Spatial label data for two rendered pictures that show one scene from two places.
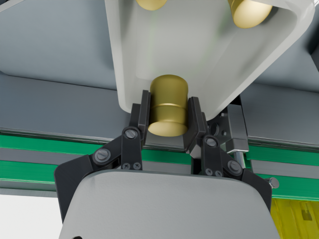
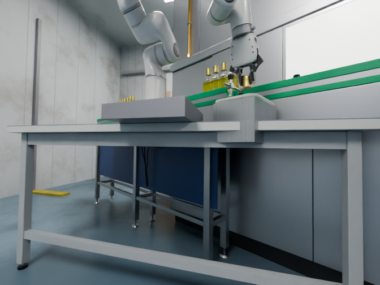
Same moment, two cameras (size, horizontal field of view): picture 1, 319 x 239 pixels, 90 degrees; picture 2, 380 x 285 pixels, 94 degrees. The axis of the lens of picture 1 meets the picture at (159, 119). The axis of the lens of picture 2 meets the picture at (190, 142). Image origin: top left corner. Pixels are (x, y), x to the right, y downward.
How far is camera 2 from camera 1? 68 cm
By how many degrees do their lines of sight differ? 44
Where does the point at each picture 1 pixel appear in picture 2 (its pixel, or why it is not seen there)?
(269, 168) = (220, 95)
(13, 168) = (332, 73)
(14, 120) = (340, 93)
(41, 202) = not seen: hidden behind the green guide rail
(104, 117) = (290, 107)
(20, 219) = (348, 60)
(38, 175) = (318, 74)
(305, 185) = (211, 93)
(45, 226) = (329, 61)
